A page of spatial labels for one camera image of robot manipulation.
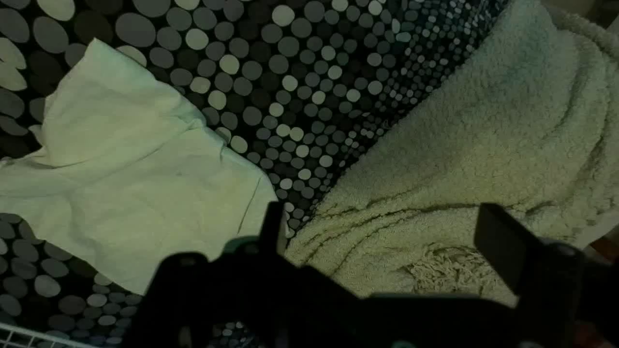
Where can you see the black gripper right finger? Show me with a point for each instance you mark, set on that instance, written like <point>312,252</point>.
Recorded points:
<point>529,267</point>

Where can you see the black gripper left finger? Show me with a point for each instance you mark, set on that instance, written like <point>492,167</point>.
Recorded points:
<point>273,231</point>

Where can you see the white thin towel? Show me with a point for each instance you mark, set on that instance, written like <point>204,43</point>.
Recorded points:
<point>128,175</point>

